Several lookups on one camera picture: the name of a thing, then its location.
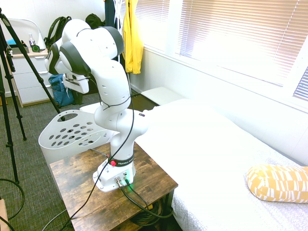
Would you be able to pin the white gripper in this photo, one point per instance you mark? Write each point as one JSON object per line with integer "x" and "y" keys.
{"x": 77, "y": 84}

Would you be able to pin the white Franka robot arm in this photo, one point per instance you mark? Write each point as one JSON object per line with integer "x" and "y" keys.
{"x": 113, "y": 79}

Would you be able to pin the dark green bag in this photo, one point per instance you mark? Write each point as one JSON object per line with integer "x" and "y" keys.
{"x": 95, "y": 20}

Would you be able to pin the white perforated laundry basket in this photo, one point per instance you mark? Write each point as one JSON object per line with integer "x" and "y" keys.
{"x": 55, "y": 155}

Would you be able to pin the blue backpack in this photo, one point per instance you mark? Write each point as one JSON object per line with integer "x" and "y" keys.
{"x": 57, "y": 93}

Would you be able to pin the white drawer dresser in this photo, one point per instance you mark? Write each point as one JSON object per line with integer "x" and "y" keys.
{"x": 26, "y": 93}

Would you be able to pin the green round object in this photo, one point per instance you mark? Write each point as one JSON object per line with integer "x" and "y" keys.
{"x": 35, "y": 48}

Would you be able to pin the white curved desk lamp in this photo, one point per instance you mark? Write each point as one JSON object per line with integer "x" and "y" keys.
{"x": 41, "y": 41}

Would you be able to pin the olive green backpack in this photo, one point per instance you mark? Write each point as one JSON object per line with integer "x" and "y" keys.
{"x": 56, "y": 26}

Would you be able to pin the clear plastic bottle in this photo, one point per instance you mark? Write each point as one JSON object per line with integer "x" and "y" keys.
{"x": 31, "y": 41}

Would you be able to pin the grey flat box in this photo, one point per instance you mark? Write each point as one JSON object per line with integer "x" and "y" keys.
{"x": 19, "y": 50}

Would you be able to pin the yellow jacket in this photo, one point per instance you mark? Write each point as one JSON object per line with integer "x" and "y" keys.
{"x": 132, "y": 43}

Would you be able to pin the teal flat item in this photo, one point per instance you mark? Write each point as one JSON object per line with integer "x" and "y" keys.
{"x": 11, "y": 42}

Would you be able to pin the navy hanging garment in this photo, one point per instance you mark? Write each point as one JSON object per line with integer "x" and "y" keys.
{"x": 110, "y": 12}

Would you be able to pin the rustic brown wooden table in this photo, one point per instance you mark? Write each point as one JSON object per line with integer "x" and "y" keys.
{"x": 79, "y": 173}

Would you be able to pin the narrow white window blind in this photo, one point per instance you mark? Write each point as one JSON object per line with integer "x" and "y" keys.
{"x": 302, "y": 89}
{"x": 156, "y": 12}

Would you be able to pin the brown cardboard piece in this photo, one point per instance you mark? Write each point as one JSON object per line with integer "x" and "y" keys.
{"x": 3, "y": 211}

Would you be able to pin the white bed blanket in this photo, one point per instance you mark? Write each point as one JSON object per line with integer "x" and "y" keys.
{"x": 216, "y": 156}

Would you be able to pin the wide white window blind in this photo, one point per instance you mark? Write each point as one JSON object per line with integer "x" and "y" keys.
{"x": 240, "y": 36}

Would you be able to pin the yellow white patterned pillow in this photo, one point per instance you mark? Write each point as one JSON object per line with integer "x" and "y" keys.
{"x": 276, "y": 185}

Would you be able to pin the black camera tripod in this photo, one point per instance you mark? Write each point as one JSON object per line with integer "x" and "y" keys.
{"x": 39, "y": 77}

